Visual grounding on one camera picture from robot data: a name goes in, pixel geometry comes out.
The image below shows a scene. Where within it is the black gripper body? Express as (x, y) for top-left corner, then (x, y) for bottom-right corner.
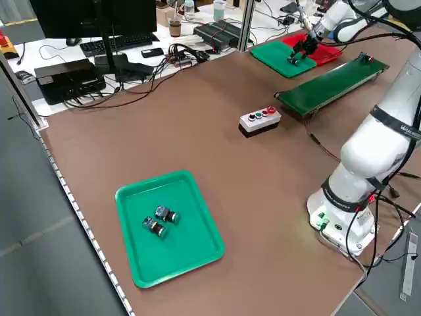
(305, 30), (322, 50)

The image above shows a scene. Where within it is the grey push-button control box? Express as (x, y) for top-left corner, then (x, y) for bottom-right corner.
(238, 105), (282, 139)

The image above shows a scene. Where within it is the green belt conveyor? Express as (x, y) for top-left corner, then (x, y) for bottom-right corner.
(272, 52), (391, 119)

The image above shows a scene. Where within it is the black equipment box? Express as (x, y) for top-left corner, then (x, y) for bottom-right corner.
(34, 58), (107, 106)

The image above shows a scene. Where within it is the yellow emergency stop button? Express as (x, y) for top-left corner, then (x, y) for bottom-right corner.
(0, 30), (18, 60)

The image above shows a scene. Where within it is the red plastic tray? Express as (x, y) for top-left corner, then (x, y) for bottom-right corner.
(282, 32), (343, 66)

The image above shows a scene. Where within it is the green plastic tray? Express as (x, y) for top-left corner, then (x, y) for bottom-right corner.
(249, 41), (318, 79)
(114, 169), (226, 290)

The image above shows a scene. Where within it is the black finned power supply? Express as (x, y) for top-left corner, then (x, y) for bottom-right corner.
(193, 24), (239, 54)
(210, 18), (243, 39)

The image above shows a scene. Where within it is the green-tinted glass jar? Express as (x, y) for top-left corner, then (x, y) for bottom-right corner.
(212, 0), (228, 21)

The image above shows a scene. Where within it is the brown drink cup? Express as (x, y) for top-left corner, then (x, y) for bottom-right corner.
(168, 6), (184, 38)

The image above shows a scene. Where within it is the small black device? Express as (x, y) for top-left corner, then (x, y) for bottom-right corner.
(141, 47), (164, 59)

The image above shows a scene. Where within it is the black keyboard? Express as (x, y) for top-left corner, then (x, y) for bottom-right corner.
(79, 32), (161, 57)

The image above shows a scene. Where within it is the black computer monitor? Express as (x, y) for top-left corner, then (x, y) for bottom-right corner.
(28, 0), (159, 83)

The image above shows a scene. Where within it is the small grey device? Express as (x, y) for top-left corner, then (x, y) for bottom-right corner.
(15, 70), (35, 86)

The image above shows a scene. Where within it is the aluminium frame post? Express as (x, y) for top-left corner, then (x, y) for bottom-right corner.
(236, 0), (259, 53)

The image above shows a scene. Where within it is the red and black conveyor cable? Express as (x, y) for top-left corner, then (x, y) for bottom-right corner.
(304, 117), (343, 163)

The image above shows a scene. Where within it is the black cable hub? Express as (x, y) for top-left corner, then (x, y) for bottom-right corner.
(167, 42), (212, 69)

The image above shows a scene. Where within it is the black arm base cable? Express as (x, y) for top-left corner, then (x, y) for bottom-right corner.
(341, 171), (421, 276)

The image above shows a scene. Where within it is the flat metal bracket strip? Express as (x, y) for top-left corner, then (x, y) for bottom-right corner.
(399, 230), (419, 301)

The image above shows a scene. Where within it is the aluminium frame rail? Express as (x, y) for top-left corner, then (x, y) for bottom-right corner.
(0, 49), (50, 133)

